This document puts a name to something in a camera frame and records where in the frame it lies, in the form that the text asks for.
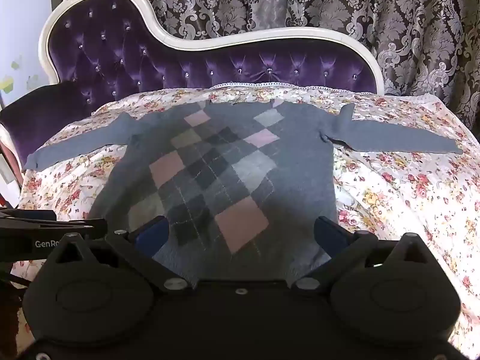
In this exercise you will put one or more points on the purple tufted headboard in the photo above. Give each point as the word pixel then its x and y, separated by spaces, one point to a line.
pixel 112 56

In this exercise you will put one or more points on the damask patterned curtain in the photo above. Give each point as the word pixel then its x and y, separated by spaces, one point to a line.
pixel 375 7

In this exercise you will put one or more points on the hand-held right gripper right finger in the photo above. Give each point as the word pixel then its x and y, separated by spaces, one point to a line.
pixel 332 234

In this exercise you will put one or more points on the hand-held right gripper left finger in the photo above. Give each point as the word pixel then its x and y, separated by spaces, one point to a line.
pixel 152 234

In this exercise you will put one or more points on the floral blanket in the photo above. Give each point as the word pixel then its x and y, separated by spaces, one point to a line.
pixel 393 195

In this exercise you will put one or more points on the grey argyle sweater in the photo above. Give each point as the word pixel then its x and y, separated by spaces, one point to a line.
pixel 225 176

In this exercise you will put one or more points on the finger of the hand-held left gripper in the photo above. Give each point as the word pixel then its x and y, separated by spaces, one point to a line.
pixel 75 228

